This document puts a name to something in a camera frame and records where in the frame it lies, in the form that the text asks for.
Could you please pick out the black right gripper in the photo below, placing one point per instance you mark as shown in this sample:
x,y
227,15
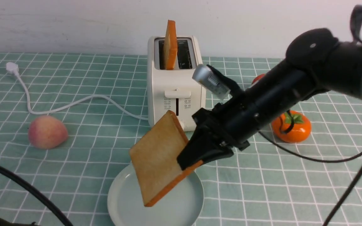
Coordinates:
x,y
217,132

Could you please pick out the toasted bread slice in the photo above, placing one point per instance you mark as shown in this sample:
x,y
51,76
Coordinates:
x,y
170,46
154,158

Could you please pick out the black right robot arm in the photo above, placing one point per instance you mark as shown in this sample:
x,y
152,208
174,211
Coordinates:
x,y
315,62

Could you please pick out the light green round plate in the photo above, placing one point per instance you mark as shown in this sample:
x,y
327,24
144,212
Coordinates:
x,y
180,207

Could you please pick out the white toaster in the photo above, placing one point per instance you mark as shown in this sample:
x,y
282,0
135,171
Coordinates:
x,y
174,90

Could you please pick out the red apple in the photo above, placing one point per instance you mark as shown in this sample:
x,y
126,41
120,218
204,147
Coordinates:
x,y
257,78

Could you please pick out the orange persimmon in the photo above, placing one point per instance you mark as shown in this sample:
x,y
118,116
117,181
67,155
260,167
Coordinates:
x,y
292,127

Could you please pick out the green checkered tablecloth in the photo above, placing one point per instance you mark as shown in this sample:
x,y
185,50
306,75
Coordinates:
x,y
261,186

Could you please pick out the pink peach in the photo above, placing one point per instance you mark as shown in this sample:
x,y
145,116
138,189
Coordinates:
x,y
47,132

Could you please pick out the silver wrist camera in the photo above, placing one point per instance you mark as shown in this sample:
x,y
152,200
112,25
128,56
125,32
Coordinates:
x,y
210,78

